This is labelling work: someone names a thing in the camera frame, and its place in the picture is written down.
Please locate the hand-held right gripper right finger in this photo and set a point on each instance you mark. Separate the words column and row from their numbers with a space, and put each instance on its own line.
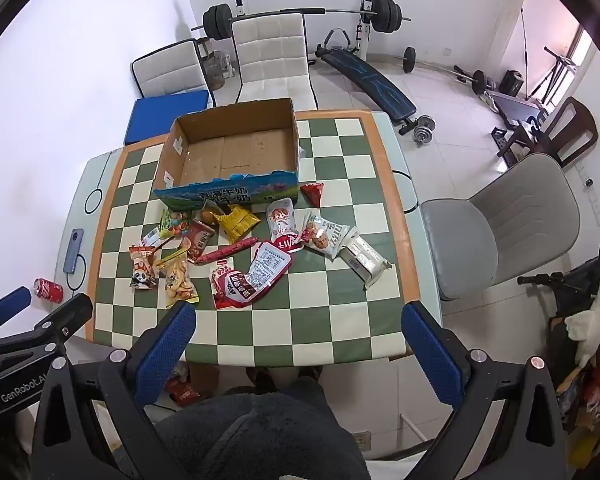
column 430, row 355

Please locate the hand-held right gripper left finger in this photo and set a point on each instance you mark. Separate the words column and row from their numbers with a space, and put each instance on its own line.
column 165, row 350

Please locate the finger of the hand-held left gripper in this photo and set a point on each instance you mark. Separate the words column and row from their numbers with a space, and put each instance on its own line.
column 10, row 306
column 67, row 315

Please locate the yellow biscuit packet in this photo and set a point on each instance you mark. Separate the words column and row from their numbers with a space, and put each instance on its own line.
column 180, row 280

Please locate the orange panda snack packet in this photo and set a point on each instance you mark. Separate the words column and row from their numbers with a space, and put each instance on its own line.
column 142, row 267

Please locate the red hawthorn snack packet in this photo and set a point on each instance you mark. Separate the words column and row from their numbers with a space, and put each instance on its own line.
column 230, row 287

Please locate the dark red snack packet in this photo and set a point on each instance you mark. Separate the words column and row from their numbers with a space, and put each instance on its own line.
column 200, row 242

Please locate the silver white snack packet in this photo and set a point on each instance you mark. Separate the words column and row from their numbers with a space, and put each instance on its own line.
column 365, row 258

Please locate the red packet with white label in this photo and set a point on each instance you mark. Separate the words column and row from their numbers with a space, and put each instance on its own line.
column 267, row 265

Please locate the yellow snack packet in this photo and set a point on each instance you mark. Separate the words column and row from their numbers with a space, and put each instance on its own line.
column 237, row 222

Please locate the white cookie packet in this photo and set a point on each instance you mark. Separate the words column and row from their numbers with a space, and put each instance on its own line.
column 325, row 234

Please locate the red shiny snack packet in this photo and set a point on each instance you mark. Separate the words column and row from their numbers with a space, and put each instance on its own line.
column 311, row 193

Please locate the cardboard box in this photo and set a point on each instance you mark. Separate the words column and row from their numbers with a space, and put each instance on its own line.
column 230, row 155

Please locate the small red packet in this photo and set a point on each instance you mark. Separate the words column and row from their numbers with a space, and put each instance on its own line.
column 47, row 290

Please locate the red plastic bag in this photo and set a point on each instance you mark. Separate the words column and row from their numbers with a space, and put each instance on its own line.
column 182, row 390

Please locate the blue grey phone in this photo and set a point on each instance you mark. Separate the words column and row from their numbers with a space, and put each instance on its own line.
column 72, row 252

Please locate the small white snack packet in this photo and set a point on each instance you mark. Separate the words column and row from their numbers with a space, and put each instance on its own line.
column 151, row 236

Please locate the red sausage stick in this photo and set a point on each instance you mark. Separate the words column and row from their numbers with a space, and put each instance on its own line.
column 227, row 250

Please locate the person's dark fleece clothing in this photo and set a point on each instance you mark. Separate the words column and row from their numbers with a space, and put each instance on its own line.
column 260, row 435

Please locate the green candy packet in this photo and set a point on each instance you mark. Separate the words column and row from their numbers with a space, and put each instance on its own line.
column 172, row 222

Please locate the black scooter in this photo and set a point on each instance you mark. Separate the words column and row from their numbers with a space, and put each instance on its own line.
column 540, row 280

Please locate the grey shell chair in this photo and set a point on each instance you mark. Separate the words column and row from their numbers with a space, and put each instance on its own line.
column 495, row 230

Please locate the brown egg snack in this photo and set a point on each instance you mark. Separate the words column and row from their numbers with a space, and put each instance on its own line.
column 209, row 215

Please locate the white plush goose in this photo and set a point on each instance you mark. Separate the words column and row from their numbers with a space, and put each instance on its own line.
column 592, row 310

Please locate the white red snack packet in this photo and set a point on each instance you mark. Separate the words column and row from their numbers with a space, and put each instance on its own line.
column 282, row 222

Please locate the chrome dumbbell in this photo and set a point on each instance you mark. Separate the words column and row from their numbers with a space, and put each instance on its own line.
column 422, row 130

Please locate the white chair with black trim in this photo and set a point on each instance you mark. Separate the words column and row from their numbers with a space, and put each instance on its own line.
column 167, row 70

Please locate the brown wooden chair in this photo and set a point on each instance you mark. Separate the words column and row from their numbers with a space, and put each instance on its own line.
column 575, row 130

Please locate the black blue sit-up bench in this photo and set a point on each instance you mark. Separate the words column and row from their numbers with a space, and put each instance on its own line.
column 370, row 80

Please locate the black speaker box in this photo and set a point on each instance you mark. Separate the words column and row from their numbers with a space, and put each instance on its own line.
column 511, row 82

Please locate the clear water jug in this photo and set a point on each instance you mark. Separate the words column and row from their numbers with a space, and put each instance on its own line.
column 214, row 67

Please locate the thin barbell with small plates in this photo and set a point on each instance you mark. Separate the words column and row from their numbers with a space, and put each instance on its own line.
column 409, row 59

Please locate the white padded chair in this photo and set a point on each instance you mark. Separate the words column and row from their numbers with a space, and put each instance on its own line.
column 272, row 55

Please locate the black folding stand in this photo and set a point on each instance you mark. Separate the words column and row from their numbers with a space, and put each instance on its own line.
column 557, row 60

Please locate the black barbell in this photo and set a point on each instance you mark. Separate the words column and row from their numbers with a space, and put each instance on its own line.
column 217, row 20

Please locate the barbell weight bench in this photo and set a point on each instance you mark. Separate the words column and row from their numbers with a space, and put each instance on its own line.
column 366, row 25

